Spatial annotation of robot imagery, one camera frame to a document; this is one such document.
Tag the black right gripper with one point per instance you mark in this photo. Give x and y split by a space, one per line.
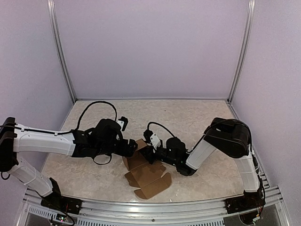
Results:
147 155

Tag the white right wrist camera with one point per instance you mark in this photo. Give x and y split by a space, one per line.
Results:
152 139

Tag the left aluminium frame post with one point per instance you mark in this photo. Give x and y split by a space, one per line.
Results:
59 49

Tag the right aluminium frame post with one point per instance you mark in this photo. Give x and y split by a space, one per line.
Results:
243 50

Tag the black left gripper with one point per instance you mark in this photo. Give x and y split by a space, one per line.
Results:
130 150

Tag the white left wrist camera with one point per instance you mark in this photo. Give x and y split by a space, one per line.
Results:
122 122

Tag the front aluminium frame rail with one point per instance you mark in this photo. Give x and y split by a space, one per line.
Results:
211 212

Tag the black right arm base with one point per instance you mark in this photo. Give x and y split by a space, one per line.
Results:
245 202

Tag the brown cardboard box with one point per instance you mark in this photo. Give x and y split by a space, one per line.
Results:
148 179

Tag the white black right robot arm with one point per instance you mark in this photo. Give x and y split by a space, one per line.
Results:
229 136

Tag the aluminium frame post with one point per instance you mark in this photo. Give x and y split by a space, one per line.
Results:
59 49
243 50

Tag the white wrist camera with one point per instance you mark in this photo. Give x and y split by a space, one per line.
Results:
152 139
122 122

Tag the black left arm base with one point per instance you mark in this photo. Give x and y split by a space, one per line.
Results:
59 202

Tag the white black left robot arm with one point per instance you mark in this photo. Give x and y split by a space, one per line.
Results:
104 139

